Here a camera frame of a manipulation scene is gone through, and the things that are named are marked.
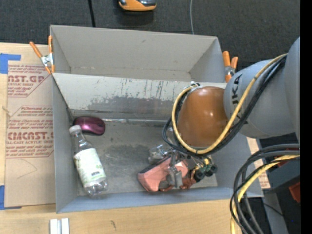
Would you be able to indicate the pink soft shoe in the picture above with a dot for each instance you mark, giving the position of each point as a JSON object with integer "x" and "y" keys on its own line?
{"x": 152, "y": 177}

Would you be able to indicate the clear crumpled plastic thing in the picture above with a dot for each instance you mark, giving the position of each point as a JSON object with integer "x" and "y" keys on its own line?
{"x": 157, "y": 152}

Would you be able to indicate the grey metal bin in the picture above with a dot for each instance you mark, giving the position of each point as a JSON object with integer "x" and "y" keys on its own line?
{"x": 126, "y": 140}

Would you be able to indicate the clear plastic bottle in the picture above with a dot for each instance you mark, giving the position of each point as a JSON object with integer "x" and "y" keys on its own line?
{"x": 89, "y": 164}

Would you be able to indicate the purple computer mouse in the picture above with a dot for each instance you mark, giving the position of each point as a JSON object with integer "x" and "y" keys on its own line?
{"x": 89, "y": 125}

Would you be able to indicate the brown cardboard board red print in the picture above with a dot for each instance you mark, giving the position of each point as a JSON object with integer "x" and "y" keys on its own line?
{"x": 29, "y": 169}

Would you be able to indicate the black cylinder on white bracket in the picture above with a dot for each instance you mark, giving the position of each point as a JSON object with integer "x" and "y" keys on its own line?
{"x": 200, "y": 176}

